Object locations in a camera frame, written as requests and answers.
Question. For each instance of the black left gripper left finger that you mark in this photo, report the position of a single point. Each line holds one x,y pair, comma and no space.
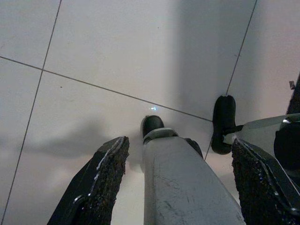
100,182

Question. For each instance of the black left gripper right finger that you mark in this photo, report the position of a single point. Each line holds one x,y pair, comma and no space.
260,192

